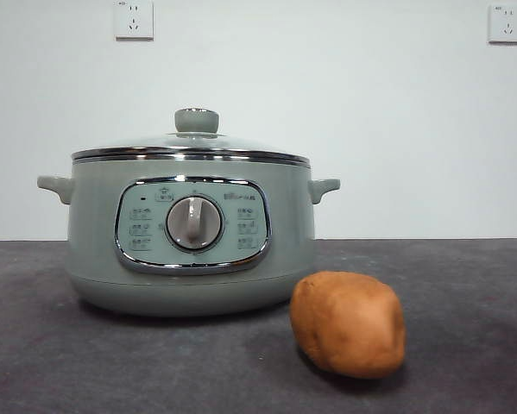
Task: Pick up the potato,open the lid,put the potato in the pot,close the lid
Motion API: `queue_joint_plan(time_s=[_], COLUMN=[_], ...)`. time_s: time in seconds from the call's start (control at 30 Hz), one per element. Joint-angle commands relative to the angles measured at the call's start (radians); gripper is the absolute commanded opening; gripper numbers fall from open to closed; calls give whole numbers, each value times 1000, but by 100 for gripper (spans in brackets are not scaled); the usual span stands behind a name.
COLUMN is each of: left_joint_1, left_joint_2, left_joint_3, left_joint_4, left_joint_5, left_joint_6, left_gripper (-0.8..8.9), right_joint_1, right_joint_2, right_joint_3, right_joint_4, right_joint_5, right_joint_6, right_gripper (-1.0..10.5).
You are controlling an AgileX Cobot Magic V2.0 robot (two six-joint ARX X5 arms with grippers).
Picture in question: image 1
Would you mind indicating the glass lid with green knob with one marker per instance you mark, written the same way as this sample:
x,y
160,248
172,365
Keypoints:
x,y
196,121

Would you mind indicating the brown potato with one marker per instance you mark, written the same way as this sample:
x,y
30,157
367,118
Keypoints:
x,y
348,323

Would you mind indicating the pale green electric pot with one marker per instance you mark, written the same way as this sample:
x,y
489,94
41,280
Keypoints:
x,y
94,215

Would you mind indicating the white wall socket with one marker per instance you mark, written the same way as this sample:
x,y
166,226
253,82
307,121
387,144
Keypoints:
x,y
506,23
134,19

